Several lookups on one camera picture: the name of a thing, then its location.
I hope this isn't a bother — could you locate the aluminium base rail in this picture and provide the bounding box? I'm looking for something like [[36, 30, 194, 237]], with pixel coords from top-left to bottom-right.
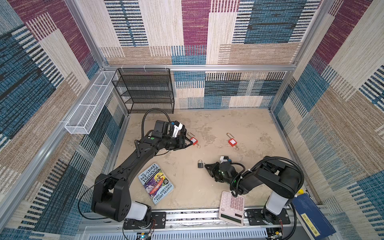
[[75, 208, 294, 240]]

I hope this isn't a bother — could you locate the pink calculator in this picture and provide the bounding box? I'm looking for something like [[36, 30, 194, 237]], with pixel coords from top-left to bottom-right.
[[218, 191, 245, 226]]

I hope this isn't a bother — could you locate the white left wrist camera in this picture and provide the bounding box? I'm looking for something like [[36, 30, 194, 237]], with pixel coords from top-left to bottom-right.
[[171, 121, 184, 138]]

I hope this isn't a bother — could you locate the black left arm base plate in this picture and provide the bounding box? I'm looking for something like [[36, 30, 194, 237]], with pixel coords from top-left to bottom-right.
[[123, 212, 167, 230]]

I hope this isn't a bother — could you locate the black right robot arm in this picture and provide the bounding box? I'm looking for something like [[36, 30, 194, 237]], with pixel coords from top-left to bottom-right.
[[205, 156, 305, 223]]

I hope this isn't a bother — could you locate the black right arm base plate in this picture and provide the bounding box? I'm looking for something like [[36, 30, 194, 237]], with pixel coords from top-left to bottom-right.
[[244, 208, 291, 226]]

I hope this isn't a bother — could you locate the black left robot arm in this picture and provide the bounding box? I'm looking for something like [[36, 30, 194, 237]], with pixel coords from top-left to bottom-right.
[[91, 120, 193, 227]]

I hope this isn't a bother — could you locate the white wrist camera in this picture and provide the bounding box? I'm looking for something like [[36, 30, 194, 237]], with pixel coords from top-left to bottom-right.
[[171, 121, 184, 138], [220, 156, 232, 163]]

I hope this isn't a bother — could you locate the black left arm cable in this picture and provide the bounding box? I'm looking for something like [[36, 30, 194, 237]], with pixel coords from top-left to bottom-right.
[[77, 107, 172, 221]]

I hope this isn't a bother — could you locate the small black padlock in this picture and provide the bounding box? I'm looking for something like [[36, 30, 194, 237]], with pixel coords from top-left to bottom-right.
[[198, 160, 205, 169]]

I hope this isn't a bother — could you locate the purple treehouse book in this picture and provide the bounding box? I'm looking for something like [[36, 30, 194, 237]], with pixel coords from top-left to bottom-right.
[[138, 163, 175, 205]]

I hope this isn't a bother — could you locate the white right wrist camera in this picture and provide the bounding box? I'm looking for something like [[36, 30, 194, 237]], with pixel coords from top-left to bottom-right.
[[220, 156, 232, 163]]

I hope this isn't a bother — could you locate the blue box with yellow label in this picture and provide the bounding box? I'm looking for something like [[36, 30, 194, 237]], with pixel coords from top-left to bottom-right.
[[292, 194, 336, 240]]

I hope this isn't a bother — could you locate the white wire mesh basket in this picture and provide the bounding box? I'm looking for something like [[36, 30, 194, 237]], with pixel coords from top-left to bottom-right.
[[65, 71, 115, 135]]

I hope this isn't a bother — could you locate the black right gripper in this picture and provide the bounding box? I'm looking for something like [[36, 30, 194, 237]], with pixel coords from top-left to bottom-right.
[[204, 161, 232, 186]]

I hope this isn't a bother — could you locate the red padlock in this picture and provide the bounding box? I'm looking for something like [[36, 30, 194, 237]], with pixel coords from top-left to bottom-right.
[[226, 133, 238, 148], [187, 133, 198, 146]]

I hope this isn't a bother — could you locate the black wire shelf rack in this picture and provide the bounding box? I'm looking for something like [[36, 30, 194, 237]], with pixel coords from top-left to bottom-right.
[[112, 68, 175, 114]]

